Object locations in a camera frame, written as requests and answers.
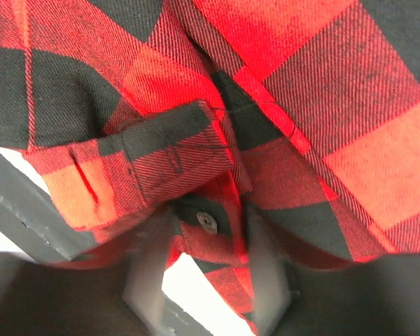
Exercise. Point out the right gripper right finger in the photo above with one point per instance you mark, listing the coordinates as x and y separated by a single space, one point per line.
381 297

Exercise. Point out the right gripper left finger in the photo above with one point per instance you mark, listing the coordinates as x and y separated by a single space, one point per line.
124 298

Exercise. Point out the red black plaid shirt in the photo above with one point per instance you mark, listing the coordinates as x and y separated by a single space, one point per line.
308 111

